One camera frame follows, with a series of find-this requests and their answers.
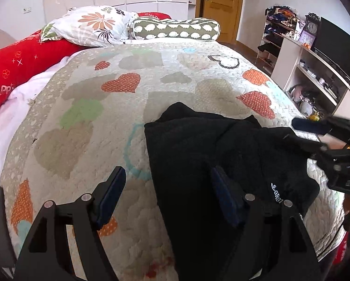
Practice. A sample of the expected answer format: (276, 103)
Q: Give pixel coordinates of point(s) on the purple clock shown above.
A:
(307, 38)

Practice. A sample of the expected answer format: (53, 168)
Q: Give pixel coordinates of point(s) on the wall socket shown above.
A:
(27, 10)

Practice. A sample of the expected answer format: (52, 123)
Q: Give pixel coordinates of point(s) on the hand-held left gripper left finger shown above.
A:
(112, 194)

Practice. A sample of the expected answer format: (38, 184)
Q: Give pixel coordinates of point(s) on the pink soft toy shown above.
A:
(297, 92)

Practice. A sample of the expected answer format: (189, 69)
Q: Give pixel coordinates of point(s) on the red pillow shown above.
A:
(154, 15)

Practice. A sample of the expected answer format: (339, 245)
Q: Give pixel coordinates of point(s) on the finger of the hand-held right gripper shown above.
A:
(306, 144)
(309, 126)

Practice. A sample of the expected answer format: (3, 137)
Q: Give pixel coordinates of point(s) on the black ornate clock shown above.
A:
(312, 26)

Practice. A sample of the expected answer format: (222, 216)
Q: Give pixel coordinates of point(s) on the green hedgehog print bolster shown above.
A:
(175, 29)

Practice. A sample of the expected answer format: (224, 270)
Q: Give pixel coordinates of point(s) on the black pants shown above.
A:
(198, 158)

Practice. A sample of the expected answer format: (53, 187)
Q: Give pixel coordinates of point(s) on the floral pillow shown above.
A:
(87, 25)

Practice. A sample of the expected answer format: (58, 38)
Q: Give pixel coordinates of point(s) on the black television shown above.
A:
(335, 46)

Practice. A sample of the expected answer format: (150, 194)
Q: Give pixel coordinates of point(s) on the white cup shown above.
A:
(302, 63)

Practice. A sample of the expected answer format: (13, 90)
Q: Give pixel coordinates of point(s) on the red blanket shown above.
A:
(20, 64)

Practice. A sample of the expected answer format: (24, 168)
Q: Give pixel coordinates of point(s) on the wooden door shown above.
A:
(223, 8)

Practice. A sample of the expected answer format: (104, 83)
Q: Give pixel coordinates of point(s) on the white bed sheet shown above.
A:
(14, 108)

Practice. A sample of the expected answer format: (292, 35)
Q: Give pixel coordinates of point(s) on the white shoe rack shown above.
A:
(273, 35)

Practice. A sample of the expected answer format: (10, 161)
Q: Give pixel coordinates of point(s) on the heart print quilt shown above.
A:
(90, 152)

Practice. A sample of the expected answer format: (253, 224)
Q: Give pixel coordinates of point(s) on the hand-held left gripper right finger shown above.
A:
(225, 200)

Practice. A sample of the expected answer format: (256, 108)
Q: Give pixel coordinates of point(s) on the white television cabinet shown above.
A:
(289, 55)

